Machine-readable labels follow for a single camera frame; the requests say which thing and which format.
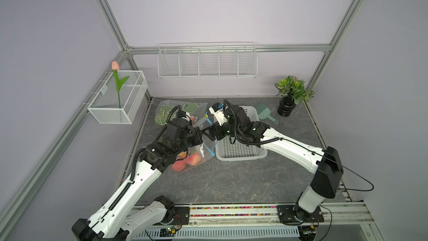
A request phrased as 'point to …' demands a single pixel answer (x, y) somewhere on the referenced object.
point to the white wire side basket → (110, 106)
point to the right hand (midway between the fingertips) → (207, 127)
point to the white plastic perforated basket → (231, 149)
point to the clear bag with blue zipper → (207, 150)
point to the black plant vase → (286, 105)
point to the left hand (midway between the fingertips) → (203, 133)
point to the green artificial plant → (293, 87)
